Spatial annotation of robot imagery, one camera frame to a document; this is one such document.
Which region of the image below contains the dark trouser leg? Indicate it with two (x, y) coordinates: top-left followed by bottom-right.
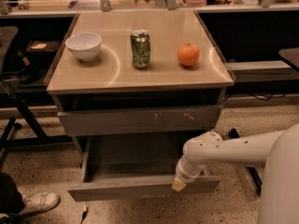
(0, 173), (25, 214)

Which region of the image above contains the grey top drawer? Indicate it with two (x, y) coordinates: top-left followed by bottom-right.
(58, 105), (222, 136)

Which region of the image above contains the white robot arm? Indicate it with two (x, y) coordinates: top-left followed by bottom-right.
(172, 124), (299, 224)

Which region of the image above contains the grey drawer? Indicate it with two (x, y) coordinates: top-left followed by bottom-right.
(67, 133), (221, 203)
(58, 105), (222, 136)

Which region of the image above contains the white ceramic bowl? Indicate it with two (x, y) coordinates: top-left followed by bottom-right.
(65, 32), (102, 62)

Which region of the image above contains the white sneaker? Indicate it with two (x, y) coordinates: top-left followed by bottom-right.
(3, 191), (61, 217)

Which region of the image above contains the white floor cable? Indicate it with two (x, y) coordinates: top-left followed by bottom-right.
(79, 203), (89, 224)

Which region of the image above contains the green soda can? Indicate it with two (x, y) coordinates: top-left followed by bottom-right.
(130, 30), (150, 69)

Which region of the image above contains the grey drawer cabinet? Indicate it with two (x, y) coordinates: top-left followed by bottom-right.
(43, 8), (235, 173)

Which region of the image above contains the orange fruit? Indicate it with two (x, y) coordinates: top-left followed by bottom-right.
(178, 43), (200, 66)

